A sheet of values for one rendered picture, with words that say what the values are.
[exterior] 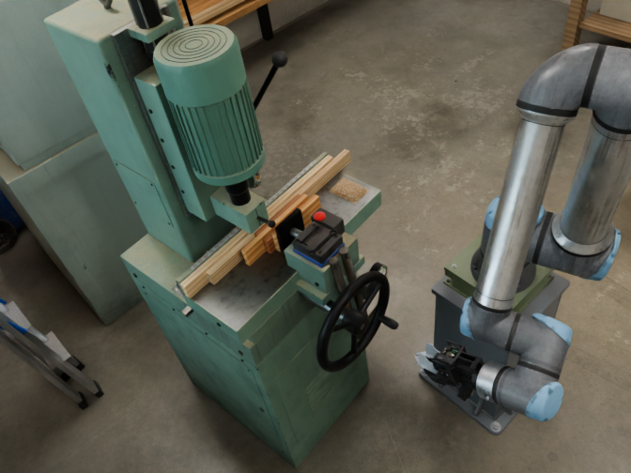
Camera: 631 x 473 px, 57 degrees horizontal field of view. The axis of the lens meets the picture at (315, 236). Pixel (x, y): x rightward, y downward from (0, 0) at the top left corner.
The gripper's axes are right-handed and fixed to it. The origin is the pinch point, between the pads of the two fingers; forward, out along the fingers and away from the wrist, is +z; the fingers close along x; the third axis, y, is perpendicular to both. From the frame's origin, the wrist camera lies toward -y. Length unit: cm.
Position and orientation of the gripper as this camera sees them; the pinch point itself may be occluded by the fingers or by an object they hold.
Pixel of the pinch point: (420, 358)
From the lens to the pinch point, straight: 157.1
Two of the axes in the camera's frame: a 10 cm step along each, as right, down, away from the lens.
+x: -6.4, 6.2, -4.5
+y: -3.9, -7.7, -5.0
